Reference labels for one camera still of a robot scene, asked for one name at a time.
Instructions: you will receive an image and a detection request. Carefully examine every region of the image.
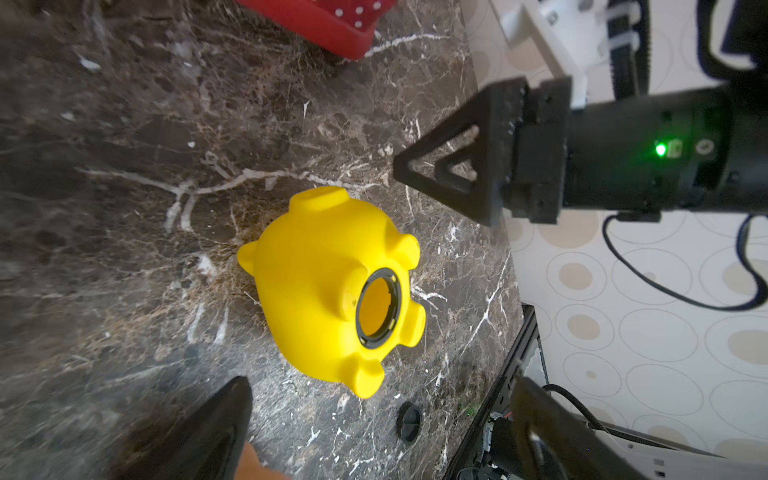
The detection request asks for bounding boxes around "pink piggy bank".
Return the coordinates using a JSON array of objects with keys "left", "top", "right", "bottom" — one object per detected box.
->
[{"left": 234, "top": 443, "right": 287, "bottom": 480}]

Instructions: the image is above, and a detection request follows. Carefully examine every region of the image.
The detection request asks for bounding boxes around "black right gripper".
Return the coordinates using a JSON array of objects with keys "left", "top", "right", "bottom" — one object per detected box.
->
[{"left": 393, "top": 79, "right": 767, "bottom": 227}]

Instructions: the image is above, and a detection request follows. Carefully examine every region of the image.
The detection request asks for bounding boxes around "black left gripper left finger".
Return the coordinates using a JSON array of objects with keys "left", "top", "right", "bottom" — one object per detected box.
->
[{"left": 118, "top": 376, "right": 253, "bottom": 480}]

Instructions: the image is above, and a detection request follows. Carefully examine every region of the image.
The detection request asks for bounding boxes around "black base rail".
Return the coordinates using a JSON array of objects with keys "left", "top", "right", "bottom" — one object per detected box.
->
[{"left": 444, "top": 304, "right": 548, "bottom": 479}]

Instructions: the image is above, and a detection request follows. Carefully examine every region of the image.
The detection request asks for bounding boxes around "red polka dot toaster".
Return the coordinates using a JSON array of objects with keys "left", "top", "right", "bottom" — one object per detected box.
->
[{"left": 238, "top": 0, "right": 397, "bottom": 60}]

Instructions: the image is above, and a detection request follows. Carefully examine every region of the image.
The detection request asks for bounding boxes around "black round plug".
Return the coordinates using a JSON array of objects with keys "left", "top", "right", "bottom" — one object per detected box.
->
[{"left": 396, "top": 401, "right": 422, "bottom": 446}]

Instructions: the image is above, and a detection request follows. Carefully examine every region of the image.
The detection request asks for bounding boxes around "yellow piggy bank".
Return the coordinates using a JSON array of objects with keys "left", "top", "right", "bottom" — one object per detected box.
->
[{"left": 237, "top": 186, "right": 426, "bottom": 399}]

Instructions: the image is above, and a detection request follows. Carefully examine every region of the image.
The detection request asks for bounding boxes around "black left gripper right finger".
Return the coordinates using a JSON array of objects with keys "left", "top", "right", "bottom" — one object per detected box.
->
[{"left": 511, "top": 376, "right": 643, "bottom": 479}]

